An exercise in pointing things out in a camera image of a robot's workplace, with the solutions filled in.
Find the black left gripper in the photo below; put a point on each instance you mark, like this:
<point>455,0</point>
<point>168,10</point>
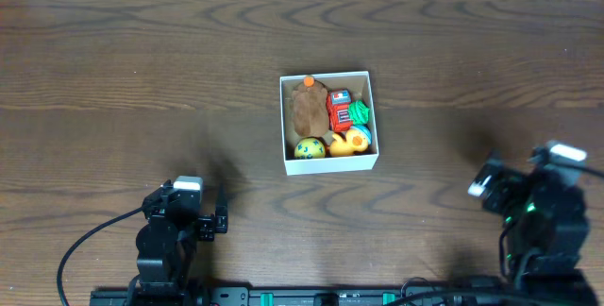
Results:
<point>208,226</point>

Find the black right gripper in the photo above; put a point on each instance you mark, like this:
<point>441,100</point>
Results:
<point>507,183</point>

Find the yellow ball with blue letters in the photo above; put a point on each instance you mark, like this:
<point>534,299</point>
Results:
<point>310,148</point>

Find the yellow rubber duck blue hat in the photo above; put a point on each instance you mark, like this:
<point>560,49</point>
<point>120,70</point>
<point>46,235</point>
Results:
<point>356,140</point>

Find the green round plastic toy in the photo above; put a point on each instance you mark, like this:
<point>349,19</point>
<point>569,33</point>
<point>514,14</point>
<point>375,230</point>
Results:
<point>358,113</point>

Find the brown plush toy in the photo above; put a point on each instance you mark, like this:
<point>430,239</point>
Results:
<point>310,108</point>

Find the red toy car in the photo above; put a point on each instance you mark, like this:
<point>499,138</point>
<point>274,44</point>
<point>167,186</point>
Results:
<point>338,103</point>

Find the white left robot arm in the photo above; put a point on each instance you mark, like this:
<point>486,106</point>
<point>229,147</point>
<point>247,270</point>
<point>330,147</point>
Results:
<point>164,259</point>

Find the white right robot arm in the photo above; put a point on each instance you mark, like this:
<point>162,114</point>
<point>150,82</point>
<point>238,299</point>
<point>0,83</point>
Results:
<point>544,224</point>

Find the white cardboard box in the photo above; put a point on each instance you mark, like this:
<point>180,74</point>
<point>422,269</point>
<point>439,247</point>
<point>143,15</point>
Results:
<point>359,86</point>

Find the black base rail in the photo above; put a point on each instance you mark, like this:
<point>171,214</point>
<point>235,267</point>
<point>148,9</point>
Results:
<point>240,295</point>

